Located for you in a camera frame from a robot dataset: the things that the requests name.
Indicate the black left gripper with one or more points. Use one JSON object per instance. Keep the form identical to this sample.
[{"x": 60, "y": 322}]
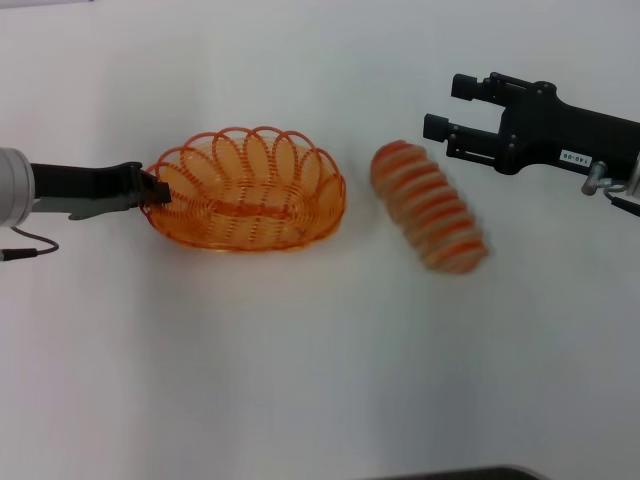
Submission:
[{"x": 85, "y": 181}]

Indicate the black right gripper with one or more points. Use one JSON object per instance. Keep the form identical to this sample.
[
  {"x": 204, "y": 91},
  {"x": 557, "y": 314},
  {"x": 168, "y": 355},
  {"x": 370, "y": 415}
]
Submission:
[{"x": 545, "y": 130}]

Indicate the orange striped bread roll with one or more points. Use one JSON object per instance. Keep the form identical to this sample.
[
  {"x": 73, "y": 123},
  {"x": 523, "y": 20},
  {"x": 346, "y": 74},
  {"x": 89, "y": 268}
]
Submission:
[{"x": 430, "y": 210}]

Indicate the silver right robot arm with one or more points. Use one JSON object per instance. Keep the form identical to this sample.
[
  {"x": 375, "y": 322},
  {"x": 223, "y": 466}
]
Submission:
[{"x": 636, "y": 180}]

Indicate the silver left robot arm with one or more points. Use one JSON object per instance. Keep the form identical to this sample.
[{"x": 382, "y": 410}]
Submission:
[{"x": 14, "y": 187}]

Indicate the black robot torso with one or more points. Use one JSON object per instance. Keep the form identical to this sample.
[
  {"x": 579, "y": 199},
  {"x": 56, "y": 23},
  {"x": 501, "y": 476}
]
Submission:
[{"x": 465, "y": 474}]

